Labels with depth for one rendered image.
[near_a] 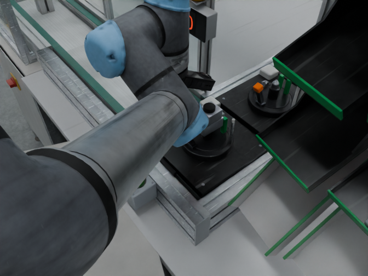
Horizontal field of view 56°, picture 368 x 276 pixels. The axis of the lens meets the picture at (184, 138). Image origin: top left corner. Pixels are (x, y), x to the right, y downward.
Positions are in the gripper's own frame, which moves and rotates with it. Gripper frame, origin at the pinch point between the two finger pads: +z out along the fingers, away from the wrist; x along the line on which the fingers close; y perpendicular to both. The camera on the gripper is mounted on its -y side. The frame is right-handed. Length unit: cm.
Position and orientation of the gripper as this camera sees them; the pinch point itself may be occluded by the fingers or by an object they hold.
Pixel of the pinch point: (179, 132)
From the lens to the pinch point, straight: 81.6
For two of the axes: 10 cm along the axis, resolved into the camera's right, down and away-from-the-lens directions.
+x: 6.3, 5.7, -5.3
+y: -7.8, 4.6, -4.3
